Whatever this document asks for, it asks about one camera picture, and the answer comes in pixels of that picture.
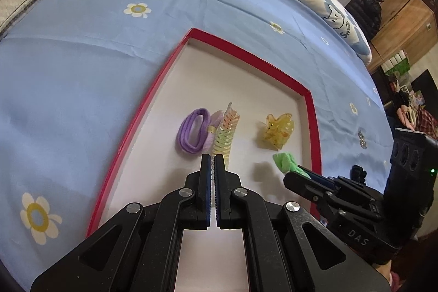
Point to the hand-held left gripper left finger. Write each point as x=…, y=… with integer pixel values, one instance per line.
x=205, y=175

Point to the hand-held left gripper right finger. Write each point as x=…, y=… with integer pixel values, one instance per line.
x=220, y=182

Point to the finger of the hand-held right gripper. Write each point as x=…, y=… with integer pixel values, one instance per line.
x=301, y=184
x=320, y=177

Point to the green fabric bow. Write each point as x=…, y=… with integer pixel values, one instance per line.
x=284, y=162

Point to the red shallow box tray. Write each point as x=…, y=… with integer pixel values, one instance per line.
x=239, y=80

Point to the person's right forearm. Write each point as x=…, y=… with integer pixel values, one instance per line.
x=407, y=264

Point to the yellow translucent claw clip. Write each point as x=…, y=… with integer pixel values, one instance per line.
x=277, y=133

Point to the rhinestone ornament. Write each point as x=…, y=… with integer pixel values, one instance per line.
x=362, y=138

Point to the green and white boxes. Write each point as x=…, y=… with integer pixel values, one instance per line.
x=397, y=64

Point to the black puffer jacket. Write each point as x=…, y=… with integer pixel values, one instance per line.
x=364, y=11

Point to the wooden wardrobe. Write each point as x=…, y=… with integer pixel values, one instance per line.
x=407, y=15

